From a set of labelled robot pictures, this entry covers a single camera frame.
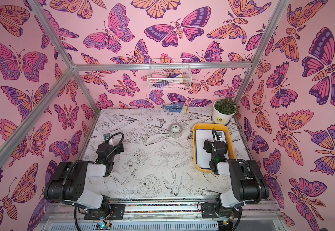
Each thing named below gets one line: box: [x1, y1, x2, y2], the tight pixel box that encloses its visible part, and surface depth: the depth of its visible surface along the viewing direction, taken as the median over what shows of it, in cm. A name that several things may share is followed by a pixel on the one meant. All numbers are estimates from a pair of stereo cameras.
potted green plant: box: [211, 97, 241, 126], surface depth 102 cm
